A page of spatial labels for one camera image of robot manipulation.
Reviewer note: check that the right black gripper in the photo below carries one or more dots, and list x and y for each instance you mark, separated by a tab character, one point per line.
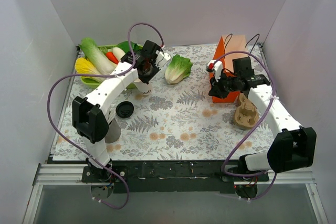
219	87

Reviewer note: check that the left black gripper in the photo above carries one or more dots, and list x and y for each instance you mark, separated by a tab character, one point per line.
148	72

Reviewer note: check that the white paper coffee cup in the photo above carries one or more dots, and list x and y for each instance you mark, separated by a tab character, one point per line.
143	88

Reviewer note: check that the black plastic cup lid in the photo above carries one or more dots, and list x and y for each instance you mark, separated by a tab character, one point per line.
124	109

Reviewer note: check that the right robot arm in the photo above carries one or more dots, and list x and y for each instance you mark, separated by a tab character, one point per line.
293	146

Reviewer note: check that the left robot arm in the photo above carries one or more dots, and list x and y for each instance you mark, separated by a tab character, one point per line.
92	116

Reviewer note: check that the green bok choy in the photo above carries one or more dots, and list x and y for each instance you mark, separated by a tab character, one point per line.
126	48

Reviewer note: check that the white radish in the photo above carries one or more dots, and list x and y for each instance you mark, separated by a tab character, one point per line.
118	53

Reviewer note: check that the loose green lettuce head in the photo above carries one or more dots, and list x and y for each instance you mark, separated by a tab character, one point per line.
178	69

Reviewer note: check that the brown cardboard cup carrier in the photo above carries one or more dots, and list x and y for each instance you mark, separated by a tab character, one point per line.
246	115

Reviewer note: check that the orange carrot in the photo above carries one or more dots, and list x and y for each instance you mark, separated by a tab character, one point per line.
112	57

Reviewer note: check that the napa cabbage green white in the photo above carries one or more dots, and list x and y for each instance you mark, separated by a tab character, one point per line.
96	56

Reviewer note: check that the green vegetable tray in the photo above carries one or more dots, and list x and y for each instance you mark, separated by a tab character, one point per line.
92	83

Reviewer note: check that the yellow cabbage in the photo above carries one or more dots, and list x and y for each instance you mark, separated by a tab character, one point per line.
84	66

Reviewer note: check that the floral table mat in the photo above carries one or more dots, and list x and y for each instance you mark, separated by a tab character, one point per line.
180	121

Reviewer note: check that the grey straw holder cup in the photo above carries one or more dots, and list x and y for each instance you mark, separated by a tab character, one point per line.
113	133

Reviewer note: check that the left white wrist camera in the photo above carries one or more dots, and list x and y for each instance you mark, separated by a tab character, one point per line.
161	58

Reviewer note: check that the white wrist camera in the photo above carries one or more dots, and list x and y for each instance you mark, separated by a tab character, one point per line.
161	58
215	67

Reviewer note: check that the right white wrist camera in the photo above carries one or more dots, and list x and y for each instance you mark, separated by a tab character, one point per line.
215	67

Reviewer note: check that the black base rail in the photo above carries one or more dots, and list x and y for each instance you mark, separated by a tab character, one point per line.
171	176

